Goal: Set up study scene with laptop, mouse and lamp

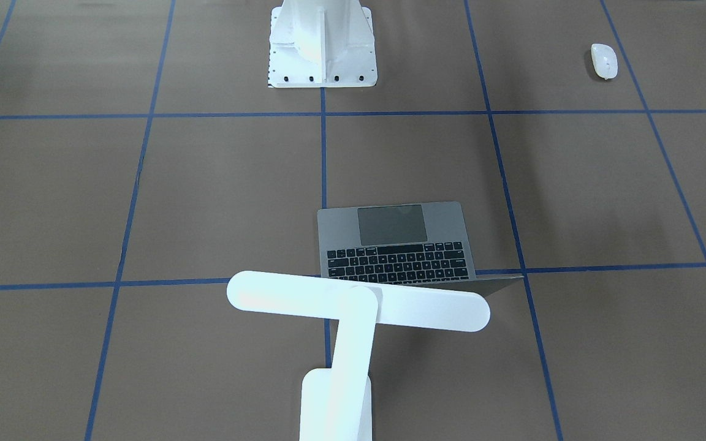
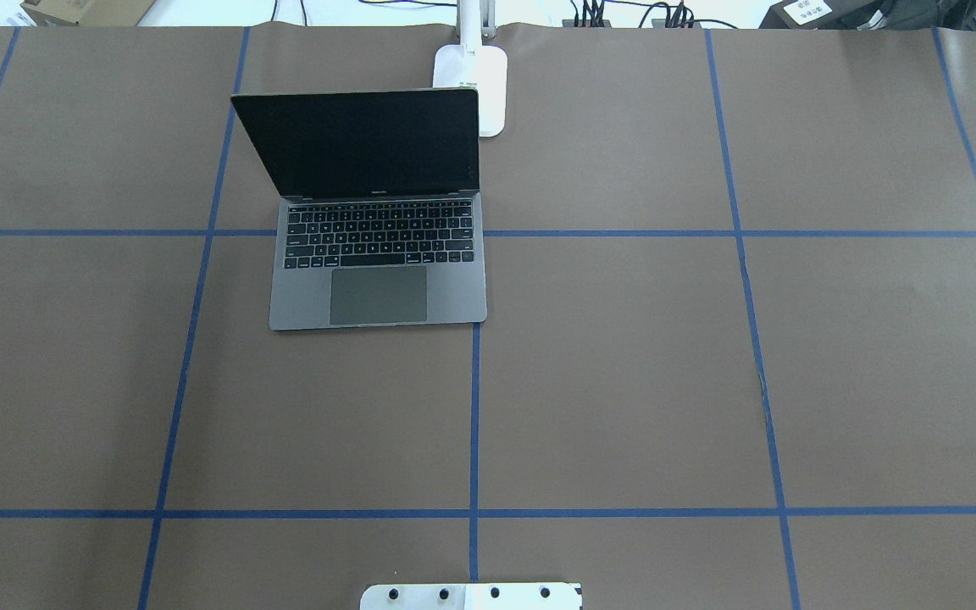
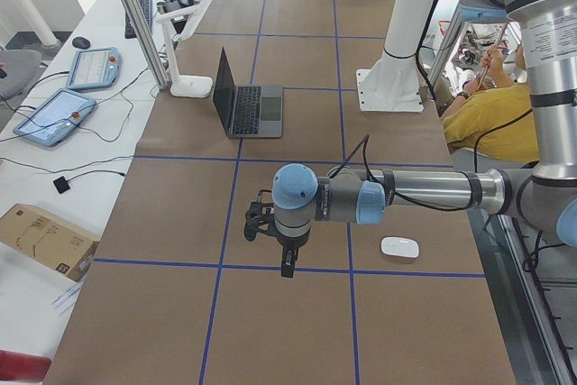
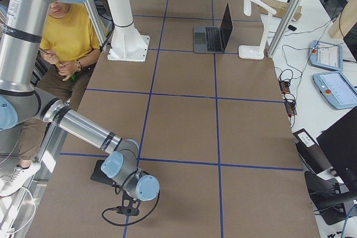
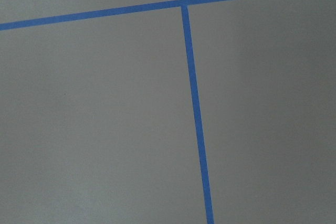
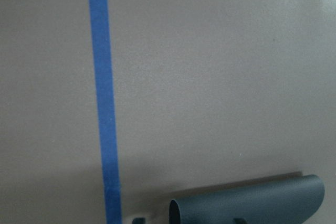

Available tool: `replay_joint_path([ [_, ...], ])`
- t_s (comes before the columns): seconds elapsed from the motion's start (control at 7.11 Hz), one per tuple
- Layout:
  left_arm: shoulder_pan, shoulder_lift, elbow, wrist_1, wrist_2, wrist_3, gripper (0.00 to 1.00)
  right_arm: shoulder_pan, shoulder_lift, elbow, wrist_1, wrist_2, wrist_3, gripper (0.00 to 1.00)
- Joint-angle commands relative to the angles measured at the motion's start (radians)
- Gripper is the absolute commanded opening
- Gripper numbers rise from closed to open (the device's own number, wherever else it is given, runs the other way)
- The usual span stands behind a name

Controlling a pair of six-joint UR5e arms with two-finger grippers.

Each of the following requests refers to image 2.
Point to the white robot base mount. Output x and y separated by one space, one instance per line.
499 595

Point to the black box with label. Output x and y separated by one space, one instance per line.
827 15

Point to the cardboard box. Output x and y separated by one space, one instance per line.
87 13

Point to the white desk lamp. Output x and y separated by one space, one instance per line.
474 63

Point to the grey laptop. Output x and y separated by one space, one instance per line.
381 215

